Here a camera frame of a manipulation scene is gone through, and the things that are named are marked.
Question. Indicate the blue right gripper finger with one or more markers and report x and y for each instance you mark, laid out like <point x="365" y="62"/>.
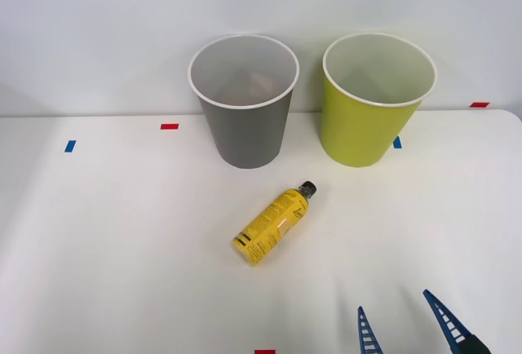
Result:
<point x="456" y="331"/>
<point x="368" y="335"/>

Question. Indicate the yellow bottle with black cap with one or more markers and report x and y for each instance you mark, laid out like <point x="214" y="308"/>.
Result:
<point x="267" y="225"/>

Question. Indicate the yellow-green plastic waste bin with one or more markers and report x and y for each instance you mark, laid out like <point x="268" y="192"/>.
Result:
<point x="359" y="129"/>

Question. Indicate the grey plastic waste bin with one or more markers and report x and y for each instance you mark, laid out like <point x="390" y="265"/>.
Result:
<point x="244" y="134"/>

